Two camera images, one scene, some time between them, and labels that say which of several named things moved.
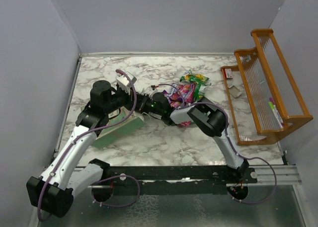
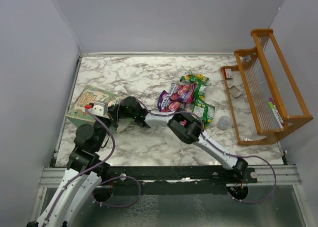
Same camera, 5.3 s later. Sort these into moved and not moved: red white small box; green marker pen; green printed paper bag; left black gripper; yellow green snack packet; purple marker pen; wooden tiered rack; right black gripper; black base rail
Moved: green printed paper bag; left black gripper; right black gripper
Not moved: purple marker pen; green marker pen; red white small box; black base rail; wooden tiered rack; yellow green snack packet
